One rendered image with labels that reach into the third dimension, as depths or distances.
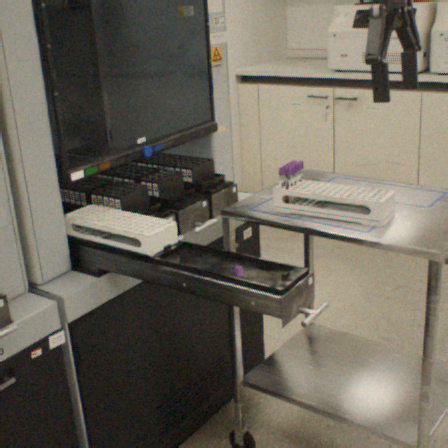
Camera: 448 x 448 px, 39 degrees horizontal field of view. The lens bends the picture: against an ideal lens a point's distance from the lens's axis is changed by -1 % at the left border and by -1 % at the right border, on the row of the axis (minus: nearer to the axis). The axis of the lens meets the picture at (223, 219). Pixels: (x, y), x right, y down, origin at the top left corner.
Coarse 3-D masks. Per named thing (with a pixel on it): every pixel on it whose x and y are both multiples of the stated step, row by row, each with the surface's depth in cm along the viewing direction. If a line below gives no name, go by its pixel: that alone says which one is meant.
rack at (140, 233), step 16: (96, 208) 164; (80, 224) 155; (96, 224) 152; (112, 224) 151; (128, 224) 150; (144, 224) 150; (160, 224) 149; (96, 240) 154; (112, 240) 156; (128, 240) 156; (144, 240) 143; (160, 240) 145; (176, 240) 150
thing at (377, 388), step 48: (432, 192) 173; (384, 240) 143; (432, 240) 141; (432, 288) 138; (240, 336) 183; (336, 336) 208; (432, 336) 142; (240, 384) 188; (288, 384) 184; (336, 384) 183; (384, 384) 181; (432, 384) 147; (240, 432) 193; (384, 432) 162; (432, 432) 161
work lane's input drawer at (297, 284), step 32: (96, 256) 153; (128, 256) 147; (160, 256) 144; (192, 256) 145; (224, 256) 144; (192, 288) 137; (224, 288) 131; (256, 288) 127; (288, 288) 126; (288, 320) 127
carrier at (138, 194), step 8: (128, 192) 170; (136, 192) 170; (144, 192) 173; (120, 200) 166; (128, 200) 168; (136, 200) 171; (144, 200) 174; (120, 208) 167; (128, 208) 169; (136, 208) 171; (144, 208) 174
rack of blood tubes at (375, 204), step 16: (288, 192) 162; (304, 192) 159; (320, 192) 159; (336, 192) 159; (352, 192) 158; (368, 192) 157; (384, 192) 156; (304, 208) 161; (320, 208) 163; (336, 208) 164; (352, 208) 163; (368, 208) 162; (384, 208) 150; (368, 224) 152; (384, 224) 152
